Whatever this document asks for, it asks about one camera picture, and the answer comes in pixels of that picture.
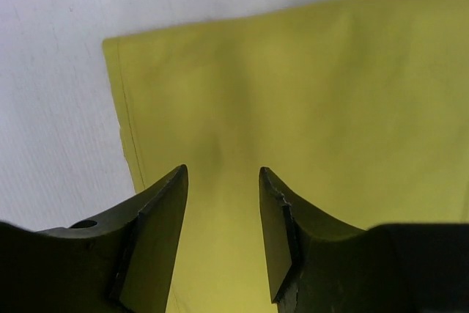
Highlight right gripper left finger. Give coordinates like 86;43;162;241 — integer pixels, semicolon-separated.
1;165;188;312

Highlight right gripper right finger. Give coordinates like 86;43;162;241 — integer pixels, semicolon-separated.
259;167;468;312

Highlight yellow-green trousers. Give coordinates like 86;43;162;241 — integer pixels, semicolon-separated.
103;0;468;312

